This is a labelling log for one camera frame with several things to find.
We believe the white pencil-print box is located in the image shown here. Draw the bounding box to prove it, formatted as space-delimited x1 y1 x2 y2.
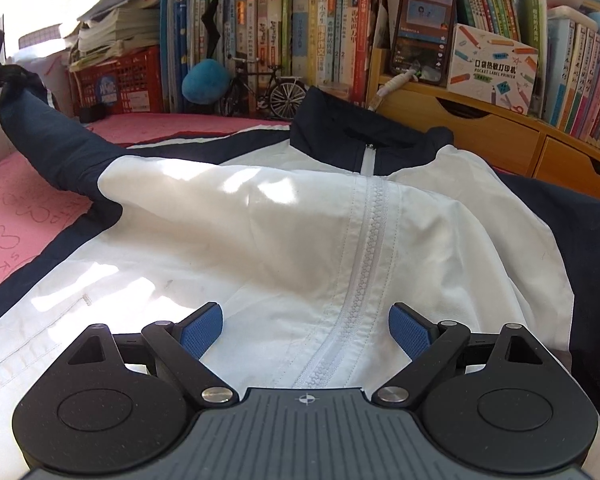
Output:
447 23 540 117

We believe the black strap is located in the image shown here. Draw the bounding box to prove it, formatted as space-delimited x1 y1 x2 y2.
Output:
201 0 231 61

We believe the stack of papers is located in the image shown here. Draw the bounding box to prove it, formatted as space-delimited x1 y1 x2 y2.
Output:
70 0 161 71

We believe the black model bicycle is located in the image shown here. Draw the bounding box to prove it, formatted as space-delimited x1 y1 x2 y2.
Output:
220 56 308 121

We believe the white charging cable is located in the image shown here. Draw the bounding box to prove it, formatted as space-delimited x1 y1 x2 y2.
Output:
367 70 421 111

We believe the blue round plush toy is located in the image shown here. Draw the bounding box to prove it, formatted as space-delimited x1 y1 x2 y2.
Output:
182 58 231 106

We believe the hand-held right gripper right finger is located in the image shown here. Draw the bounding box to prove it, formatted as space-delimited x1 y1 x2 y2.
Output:
371 302 545 406

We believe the row of colourful thin books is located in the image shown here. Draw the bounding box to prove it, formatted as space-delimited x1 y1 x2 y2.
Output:
450 0 600 156

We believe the row of upright books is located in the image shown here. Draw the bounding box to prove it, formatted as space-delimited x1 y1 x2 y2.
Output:
159 0 201 113
195 0 386 106

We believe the red plastic crate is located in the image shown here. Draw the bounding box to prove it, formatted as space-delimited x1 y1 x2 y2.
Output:
70 45 163 113

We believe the pink embossed table mat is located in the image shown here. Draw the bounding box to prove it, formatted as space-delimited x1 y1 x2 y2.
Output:
0 112 293 331

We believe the smartphone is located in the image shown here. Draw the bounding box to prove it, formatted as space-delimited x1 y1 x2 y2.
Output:
390 0 456 86

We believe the wooden drawer organizer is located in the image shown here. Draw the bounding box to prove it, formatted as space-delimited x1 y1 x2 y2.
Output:
367 47 600 208

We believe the white and navy jacket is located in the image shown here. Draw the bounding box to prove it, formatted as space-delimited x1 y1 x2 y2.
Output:
0 65 600 480

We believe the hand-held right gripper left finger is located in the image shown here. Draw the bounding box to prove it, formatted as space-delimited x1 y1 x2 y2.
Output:
67 301 237 407

